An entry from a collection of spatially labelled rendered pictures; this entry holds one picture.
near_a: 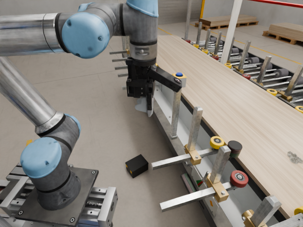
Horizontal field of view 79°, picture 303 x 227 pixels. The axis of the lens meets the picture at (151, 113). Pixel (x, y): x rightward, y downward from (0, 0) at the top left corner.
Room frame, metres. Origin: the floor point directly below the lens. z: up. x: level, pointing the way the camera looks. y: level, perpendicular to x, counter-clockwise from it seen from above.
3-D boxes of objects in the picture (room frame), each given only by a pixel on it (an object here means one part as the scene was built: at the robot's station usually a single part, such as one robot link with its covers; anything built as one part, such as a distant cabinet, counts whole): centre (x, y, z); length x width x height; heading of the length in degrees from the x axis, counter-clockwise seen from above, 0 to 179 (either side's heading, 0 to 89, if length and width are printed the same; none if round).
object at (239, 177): (0.54, -0.44, 0.85); 0.08 x 0.08 x 0.11
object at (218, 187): (0.52, -0.33, 0.85); 0.14 x 0.06 x 0.05; 17
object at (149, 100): (0.49, 0.01, 1.40); 0.05 x 0.02 x 0.09; 174
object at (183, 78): (1.03, -0.17, 1.18); 0.07 x 0.07 x 0.08; 17
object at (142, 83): (0.52, 0.03, 1.46); 0.09 x 0.08 x 0.12; 84
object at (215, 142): (0.79, -0.40, 0.85); 0.08 x 0.08 x 0.11
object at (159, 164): (0.73, -0.21, 0.82); 0.44 x 0.03 x 0.04; 107
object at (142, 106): (0.50, 0.03, 1.35); 0.06 x 0.03 x 0.09; 84
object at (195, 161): (0.76, -0.25, 0.82); 0.14 x 0.06 x 0.05; 17
